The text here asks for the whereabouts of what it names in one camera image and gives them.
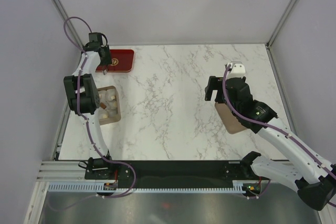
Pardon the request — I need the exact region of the gold box lid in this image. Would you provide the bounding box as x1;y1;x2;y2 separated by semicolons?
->
214;102;247;134

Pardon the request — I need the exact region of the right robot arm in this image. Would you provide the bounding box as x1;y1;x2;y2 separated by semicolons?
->
205;76;335;211

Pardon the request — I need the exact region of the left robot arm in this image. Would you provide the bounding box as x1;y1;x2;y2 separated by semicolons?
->
64;32;115;179

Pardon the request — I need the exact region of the red chocolate tray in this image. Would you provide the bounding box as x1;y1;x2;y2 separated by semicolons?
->
96;49;135;72

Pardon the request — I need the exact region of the gold chocolate box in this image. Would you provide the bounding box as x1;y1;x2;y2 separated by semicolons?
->
98;86;121;125

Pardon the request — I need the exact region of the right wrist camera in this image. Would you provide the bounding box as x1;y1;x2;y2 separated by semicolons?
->
226;61;246;78

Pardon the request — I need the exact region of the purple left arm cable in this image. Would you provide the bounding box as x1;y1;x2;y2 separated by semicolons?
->
48;17;137;212

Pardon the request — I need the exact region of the white cable duct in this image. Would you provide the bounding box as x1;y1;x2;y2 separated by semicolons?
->
48;182;246;194

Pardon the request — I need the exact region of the left aluminium frame post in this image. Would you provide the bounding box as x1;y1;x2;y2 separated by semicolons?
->
51;0;83;46

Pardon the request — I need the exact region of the aluminium frame post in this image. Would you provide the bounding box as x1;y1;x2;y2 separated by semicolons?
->
51;0;83;46
265;0;299;50

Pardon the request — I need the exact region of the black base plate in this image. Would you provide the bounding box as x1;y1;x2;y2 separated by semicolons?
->
85;158;258;188

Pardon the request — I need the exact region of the right aluminium frame post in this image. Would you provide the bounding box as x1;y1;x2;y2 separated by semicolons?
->
265;0;299;50

